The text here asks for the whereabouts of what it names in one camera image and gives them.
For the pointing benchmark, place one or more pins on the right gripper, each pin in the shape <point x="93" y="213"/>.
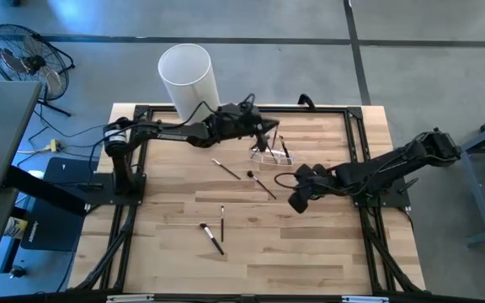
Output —
<point x="314" y="181"/>

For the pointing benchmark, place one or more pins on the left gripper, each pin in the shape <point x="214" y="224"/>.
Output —
<point x="238" y="122"/>

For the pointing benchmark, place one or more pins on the black-bristled makeup brush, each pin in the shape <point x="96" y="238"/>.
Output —
<point x="261" y="185"/>

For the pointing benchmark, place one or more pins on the large fluffy makeup brush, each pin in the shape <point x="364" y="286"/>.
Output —
<point x="212" y="240"/>

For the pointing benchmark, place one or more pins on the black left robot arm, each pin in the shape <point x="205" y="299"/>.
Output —
<point x="171" y="134"/>

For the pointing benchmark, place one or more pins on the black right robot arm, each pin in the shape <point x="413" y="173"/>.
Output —
<point x="394" y="164"/>

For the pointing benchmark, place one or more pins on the clear acrylic organizer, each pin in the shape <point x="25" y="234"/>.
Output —
<point x="259" y="159"/>

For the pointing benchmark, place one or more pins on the thin pale-tipped makeup brush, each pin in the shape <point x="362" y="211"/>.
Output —
<point x="225" y="168"/>

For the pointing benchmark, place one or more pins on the white cylindrical container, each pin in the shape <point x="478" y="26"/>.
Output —
<point x="188" y="80"/>

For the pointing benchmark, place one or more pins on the white label strip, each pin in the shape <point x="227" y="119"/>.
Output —
<point x="364" y="299"/>
<point x="129" y="299"/>

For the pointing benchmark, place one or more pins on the yellow power adapter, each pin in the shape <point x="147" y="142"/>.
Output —
<point x="54" y="146"/>

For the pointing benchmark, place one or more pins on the black desk support beam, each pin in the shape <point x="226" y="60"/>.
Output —
<point x="44" y="189"/>

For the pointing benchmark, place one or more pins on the black tool case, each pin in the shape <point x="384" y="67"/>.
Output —
<point x="53" y="231"/>

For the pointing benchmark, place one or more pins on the black floor fan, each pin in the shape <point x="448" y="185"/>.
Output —
<point x="34" y="64"/>

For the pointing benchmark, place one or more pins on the grey desk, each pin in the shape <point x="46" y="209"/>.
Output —
<point x="2" y="126"/>

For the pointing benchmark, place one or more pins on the yellow white package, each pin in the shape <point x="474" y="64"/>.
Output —
<point x="15" y="227"/>

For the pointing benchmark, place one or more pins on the black caster wheel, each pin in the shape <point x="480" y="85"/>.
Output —
<point x="17" y="272"/>

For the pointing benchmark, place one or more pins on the black aluminium table frame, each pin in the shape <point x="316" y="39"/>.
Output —
<point x="310" y="110"/>

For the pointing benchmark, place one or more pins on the grey metal table frame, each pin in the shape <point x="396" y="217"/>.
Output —
<point x="478" y="202"/>

